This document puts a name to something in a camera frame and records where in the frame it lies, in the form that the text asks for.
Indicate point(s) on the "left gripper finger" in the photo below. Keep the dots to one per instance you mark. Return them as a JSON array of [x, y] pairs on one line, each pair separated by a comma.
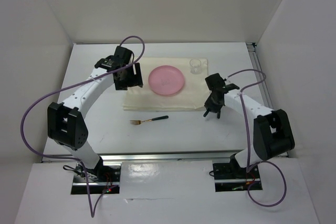
[[136, 76], [122, 86]]

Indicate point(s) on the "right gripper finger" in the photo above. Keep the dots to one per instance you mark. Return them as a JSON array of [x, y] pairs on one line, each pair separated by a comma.
[[209, 106], [217, 109]]

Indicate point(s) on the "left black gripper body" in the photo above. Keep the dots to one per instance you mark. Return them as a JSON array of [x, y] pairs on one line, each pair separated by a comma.
[[128, 75]]

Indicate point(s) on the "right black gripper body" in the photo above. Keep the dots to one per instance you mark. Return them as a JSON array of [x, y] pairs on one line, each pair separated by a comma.
[[210, 100]]

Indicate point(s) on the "cream cloth placemat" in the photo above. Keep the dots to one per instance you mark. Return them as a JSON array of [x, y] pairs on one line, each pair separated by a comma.
[[190, 97]]

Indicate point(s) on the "pink plate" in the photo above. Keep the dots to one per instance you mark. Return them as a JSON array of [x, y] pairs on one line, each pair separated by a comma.
[[166, 80]]

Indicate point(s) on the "gold fork green handle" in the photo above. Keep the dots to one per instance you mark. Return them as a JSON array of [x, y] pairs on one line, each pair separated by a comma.
[[139, 122]]

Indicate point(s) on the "clear plastic cup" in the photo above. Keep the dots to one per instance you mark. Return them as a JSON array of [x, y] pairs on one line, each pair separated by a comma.
[[195, 66]]

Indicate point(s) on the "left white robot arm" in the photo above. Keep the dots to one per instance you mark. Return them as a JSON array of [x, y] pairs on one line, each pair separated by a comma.
[[66, 120]]

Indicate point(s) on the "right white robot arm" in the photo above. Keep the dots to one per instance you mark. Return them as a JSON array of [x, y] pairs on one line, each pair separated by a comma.
[[268, 131]]

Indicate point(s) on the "aluminium front rail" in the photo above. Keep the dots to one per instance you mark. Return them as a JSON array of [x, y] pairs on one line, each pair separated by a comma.
[[165, 156]]

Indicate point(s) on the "aluminium rail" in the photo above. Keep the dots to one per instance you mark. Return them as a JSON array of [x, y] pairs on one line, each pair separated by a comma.
[[165, 156], [269, 93]]

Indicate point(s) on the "aluminium right side rail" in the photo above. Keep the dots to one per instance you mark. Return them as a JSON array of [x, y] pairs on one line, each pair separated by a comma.
[[269, 93]]

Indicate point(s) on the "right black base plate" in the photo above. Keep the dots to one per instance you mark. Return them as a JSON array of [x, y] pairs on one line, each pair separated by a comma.
[[228, 179]]

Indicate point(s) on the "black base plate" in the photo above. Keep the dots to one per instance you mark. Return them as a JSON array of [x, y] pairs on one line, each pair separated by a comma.
[[228, 179], [109, 182]]

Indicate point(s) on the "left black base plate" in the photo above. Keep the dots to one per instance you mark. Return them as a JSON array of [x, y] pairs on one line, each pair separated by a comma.
[[109, 182]]

